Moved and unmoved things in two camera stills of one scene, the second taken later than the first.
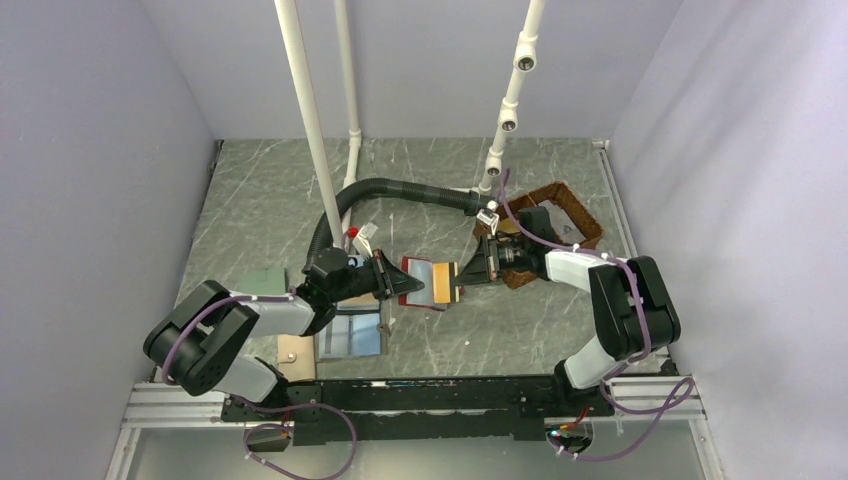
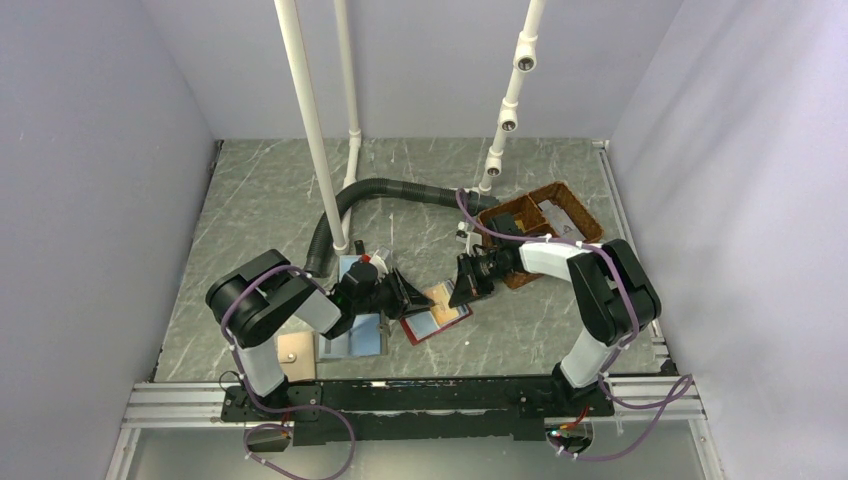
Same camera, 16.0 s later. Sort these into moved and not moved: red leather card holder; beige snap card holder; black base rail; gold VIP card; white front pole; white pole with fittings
Moved: red leather card holder; gold VIP card
Not moved: beige snap card holder; white pole with fittings; black base rail; white front pole
